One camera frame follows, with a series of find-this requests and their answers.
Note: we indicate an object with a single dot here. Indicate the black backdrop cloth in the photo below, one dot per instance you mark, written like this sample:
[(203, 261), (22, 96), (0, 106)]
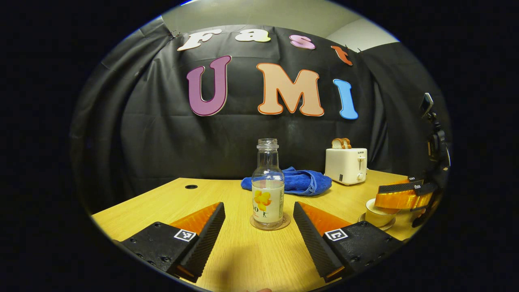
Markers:
[(162, 142)]

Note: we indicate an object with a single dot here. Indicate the cream toaster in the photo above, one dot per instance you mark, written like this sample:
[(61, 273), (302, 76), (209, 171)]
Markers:
[(344, 166)]

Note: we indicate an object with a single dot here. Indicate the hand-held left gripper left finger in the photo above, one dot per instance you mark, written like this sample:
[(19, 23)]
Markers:
[(206, 243)]

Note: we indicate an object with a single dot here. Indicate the white saucer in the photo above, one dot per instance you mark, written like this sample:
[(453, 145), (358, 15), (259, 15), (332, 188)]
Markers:
[(363, 221)]

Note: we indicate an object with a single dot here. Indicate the clear glass water bottle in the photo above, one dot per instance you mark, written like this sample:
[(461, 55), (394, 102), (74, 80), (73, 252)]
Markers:
[(267, 190)]

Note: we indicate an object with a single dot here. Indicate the white teacup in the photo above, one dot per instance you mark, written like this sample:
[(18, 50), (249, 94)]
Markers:
[(379, 218)]

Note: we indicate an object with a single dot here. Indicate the blue towel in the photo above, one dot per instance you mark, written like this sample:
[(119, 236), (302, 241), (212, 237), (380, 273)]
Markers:
[(304, 182)]

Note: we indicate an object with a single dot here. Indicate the round brown coaster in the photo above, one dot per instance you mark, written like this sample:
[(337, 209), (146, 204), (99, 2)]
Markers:
[(284, 224)]

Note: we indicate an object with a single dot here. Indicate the toast slice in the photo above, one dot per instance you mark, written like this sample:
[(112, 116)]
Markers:
[(348, 143), (337, 143)]

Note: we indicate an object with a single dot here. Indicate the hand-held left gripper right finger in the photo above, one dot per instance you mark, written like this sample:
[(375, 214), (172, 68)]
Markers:
[(314, 247)]

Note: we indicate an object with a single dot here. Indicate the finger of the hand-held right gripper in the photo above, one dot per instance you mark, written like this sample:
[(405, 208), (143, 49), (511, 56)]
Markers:
[(405, 187), (415, 179)]

